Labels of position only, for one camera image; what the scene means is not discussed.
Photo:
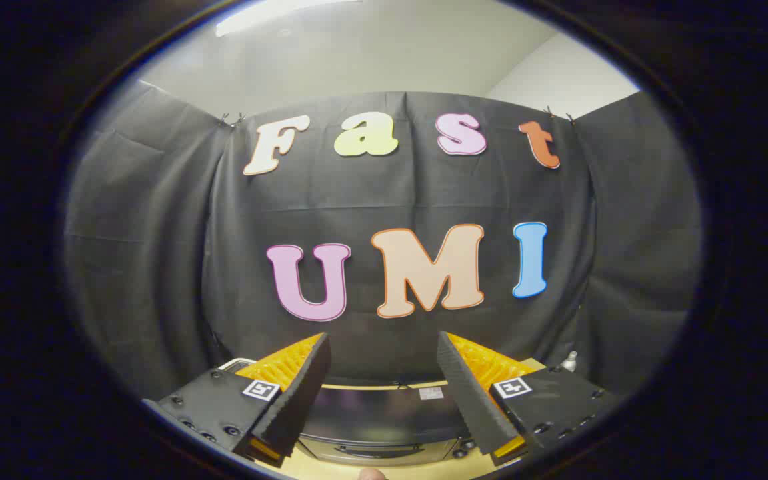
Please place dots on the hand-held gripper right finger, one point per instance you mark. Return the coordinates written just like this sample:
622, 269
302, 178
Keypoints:
467, 393

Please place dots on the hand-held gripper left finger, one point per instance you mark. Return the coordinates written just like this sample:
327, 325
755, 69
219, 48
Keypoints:
298, 393

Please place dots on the black toaster oven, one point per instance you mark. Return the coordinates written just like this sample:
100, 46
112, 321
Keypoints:
384, 413

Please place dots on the white bottle with red label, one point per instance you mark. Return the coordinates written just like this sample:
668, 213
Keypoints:
569, 362

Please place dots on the black backdrop cloth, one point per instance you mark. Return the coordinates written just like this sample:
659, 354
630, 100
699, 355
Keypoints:
384, 193

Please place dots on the ceiling light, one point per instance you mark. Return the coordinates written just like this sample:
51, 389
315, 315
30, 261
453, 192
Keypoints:
277, 13

